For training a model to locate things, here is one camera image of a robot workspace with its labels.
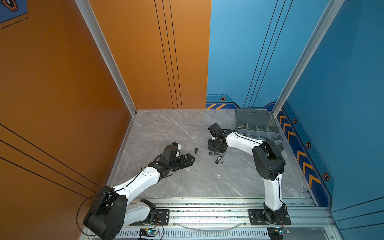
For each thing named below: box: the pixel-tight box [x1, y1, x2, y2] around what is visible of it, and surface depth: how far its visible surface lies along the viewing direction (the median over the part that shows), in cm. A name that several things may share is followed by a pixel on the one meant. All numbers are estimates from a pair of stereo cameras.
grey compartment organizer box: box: [235, 108, 285, 151], surface depth 112 cm
